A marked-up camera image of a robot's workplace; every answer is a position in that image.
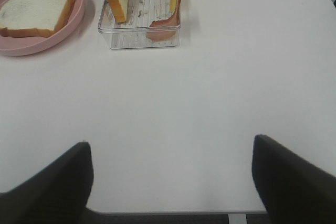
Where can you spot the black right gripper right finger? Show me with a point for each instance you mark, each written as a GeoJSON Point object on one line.
{"type": "Point", "coordinates": [292, 189]}

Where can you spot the pink round plate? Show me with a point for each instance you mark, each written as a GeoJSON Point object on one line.
{"type": "Point", "coordinates": [30, 45]}

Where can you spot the pink bacon strip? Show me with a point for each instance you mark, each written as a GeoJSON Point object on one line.
{"type": "Point", "coordinates": [166, 28]}

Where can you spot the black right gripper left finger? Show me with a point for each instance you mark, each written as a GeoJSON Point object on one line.
{"type": "Point", "coordinates": [57, 194]}

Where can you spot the right clear plastic tray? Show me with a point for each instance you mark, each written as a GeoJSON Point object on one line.
{"type": "Point", "coordinates": [132, 33]}

